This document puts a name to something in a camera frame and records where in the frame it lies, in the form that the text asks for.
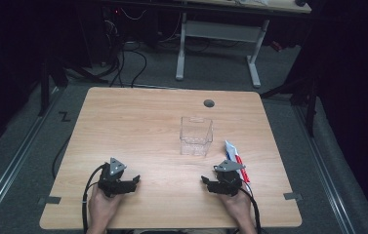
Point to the black metal stand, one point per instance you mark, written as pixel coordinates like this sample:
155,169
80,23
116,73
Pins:
44,87
310,97

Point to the dark computer tower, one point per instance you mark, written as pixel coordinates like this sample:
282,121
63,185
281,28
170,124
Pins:
110,35

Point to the metal floor rail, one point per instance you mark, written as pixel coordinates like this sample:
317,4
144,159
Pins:
326,175
12,169

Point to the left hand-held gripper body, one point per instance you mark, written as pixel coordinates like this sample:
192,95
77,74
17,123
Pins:
114,182

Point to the white blue red toothpaste tube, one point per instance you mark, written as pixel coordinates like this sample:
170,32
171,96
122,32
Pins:
233,152

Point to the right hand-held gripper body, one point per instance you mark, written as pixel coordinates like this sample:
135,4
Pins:
228,182

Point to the white item on desk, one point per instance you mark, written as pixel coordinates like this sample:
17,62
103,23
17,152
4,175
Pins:
253,2

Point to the black computer mouse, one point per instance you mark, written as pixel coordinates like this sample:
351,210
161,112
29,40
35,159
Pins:
300,2

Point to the person's right hand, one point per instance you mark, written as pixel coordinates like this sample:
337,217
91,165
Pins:
238,209

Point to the wooden desk with white legs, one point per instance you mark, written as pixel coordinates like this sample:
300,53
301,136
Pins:
220,31

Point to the person's left hand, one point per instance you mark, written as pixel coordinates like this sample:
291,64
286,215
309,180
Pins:
104,208

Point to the black floor tape mark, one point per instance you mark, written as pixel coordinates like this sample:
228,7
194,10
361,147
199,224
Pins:
65,117

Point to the grey tape piece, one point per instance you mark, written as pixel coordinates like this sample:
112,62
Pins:
293,196
53,200

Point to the clear plastic container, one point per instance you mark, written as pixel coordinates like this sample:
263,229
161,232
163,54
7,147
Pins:
196,136

